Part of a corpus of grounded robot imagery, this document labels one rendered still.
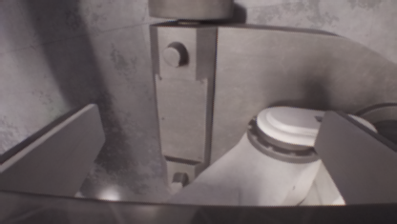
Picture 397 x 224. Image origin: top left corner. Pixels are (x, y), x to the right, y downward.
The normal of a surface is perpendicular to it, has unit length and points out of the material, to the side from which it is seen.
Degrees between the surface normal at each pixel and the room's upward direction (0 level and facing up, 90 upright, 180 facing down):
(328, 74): 0
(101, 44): 0
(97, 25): 0
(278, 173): 90
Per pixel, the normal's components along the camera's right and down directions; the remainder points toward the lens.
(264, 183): 0.02, -0.88
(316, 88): -0.22, 0.46
